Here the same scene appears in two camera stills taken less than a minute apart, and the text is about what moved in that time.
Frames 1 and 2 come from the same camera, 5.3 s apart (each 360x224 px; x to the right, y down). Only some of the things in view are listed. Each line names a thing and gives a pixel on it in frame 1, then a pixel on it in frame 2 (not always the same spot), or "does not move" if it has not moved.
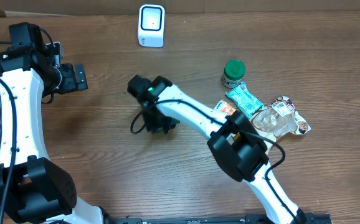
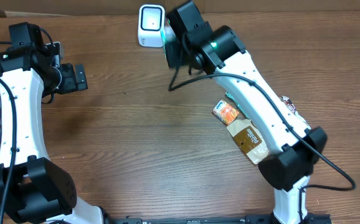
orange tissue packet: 225,107 does not move
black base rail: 307,218 does not move
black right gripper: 153,126 -> 178,63
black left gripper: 72,84 does not move
